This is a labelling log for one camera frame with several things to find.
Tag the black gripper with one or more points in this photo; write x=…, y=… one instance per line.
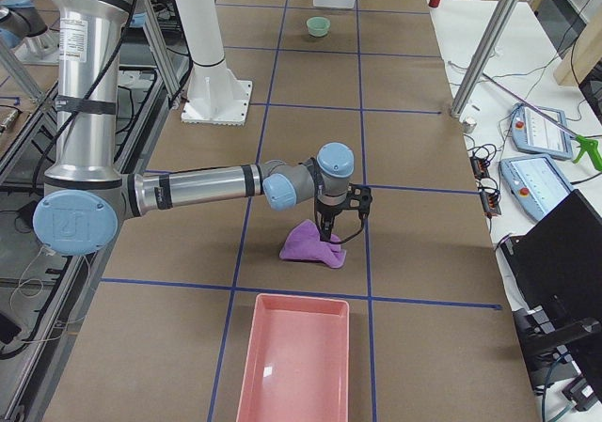
x=326, y=210

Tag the black monitor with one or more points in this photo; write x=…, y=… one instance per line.
x=557, y=266

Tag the pale green bowl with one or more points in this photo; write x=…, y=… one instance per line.
x=318, y=26

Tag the small metal cylinder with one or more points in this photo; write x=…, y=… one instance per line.
x=469, y=124

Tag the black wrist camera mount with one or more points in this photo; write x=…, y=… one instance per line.
x=359, y=199

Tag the green handled reacher stick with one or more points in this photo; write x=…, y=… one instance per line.
x=588, y=146

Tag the pink plastic tray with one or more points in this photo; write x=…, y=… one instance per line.
x=297, y=362

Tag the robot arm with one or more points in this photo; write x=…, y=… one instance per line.
x=20, y=20
x=86, y=198

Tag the teach pendant tablet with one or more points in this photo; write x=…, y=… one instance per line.
x=534, y=133
x=537, y=183

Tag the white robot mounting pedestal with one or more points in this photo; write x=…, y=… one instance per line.
x=214, y=94

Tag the aluminium frame post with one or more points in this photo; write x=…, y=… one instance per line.
x=500, y=17

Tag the purple microfiber cloth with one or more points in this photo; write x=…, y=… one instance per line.
x=303, y=244

